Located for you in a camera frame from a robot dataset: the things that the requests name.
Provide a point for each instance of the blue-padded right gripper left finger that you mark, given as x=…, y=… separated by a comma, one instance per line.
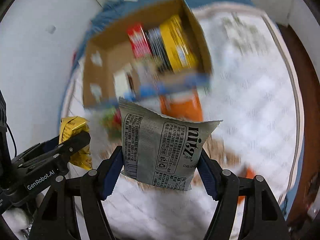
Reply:
x=56, y=218

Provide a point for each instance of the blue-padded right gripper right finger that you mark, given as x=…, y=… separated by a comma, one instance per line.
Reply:
x=262, y=217

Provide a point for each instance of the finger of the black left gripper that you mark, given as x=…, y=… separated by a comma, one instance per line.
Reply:
x=49, y=151

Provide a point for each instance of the small yellow snack packet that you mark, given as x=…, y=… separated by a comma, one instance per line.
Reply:
x=69, y=127

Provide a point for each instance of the grey white snack packet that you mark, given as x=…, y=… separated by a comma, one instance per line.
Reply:
x=158, y=150

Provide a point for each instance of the red white snack packet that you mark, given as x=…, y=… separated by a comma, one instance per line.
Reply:
x=139, y=43

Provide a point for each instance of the orange snack packet right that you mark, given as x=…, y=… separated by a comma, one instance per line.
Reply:
x=247, y=172

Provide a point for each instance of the green fruit candy packet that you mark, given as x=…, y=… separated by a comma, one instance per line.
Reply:
x=111, y=122

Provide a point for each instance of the floral white table mat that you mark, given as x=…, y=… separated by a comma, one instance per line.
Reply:
x=136, y=213

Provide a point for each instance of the orange snack packet near box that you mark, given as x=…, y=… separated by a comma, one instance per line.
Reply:
x=183, y=105

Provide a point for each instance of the open cardboard milk box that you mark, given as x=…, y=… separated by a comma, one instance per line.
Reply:
x=110, y=51

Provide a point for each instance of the black striped snack bag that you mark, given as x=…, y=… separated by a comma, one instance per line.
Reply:
x=158, y=50

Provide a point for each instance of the yellow black snack bag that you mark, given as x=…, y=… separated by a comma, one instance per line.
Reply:
x=177, y=46

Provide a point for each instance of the white wall switch left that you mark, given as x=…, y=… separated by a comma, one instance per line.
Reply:
x=51, y=29

